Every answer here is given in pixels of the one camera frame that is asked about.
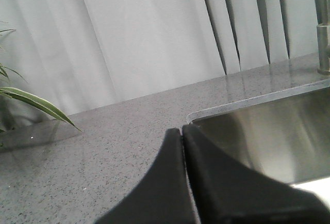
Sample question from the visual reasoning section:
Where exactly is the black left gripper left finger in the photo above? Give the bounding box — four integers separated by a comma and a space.
96, 129, 195, 223

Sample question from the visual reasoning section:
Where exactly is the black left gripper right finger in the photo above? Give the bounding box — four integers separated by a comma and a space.
182, 124, 329, 223

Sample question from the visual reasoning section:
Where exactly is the stainless steel sink basin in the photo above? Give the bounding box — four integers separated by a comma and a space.
187, 79, 329, 183

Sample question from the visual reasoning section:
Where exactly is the green striped spider plant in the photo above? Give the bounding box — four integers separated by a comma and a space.
1, 28, 82, 132

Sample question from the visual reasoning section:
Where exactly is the white pleated curtain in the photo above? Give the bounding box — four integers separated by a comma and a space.
1, 0, 329, 114

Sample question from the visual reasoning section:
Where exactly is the stainless steel faucet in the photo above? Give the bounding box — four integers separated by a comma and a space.
315, 0, 329, 75

